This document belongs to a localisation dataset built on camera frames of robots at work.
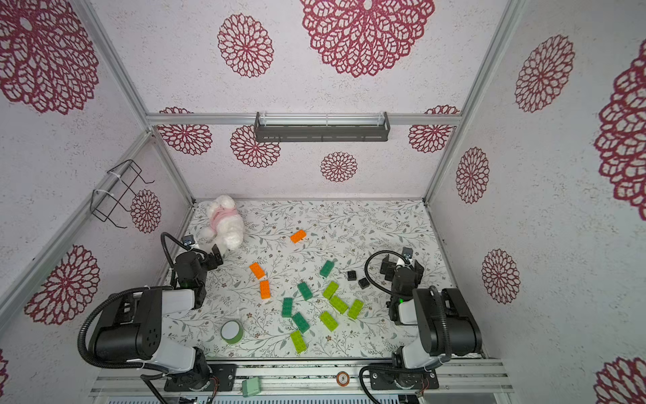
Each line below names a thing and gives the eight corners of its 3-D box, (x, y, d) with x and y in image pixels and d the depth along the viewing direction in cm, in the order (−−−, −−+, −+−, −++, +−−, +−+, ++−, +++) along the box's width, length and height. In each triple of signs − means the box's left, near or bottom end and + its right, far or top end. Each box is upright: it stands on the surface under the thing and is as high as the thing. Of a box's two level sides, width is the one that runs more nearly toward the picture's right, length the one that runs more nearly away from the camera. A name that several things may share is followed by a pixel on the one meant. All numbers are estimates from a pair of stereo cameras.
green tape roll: (223, 344, 82) (218, 339, 78) (227, 325, 86) (222, 320, 81) (241, 344, 82) (237, 339, 78) (245, 325, 86) (240, 320, 81)
